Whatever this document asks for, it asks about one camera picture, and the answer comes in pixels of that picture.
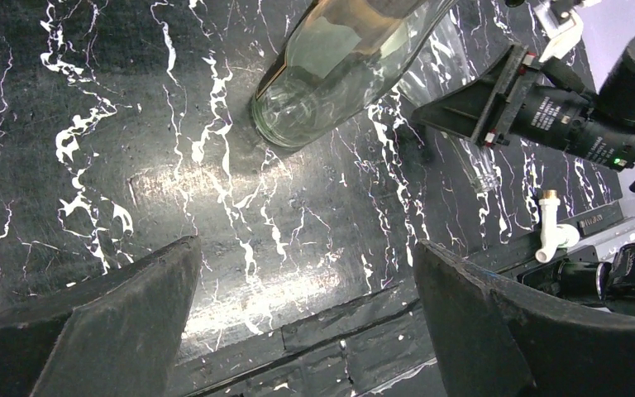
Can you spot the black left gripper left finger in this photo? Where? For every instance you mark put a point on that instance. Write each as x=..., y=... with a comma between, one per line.
x=115, y=335

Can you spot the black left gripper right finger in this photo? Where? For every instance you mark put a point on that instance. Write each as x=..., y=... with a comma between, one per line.
x=565, y=328

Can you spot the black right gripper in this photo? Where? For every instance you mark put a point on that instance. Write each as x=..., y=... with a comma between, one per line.
x=505, y=99

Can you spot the clear glass bottle tall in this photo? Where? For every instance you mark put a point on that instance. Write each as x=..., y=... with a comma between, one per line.
x=340, y=58

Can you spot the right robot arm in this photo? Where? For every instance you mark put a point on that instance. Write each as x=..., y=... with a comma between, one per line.
x=607, y=286

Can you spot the white plastic peg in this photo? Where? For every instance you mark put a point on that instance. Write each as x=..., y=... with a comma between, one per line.
x=553, y=235

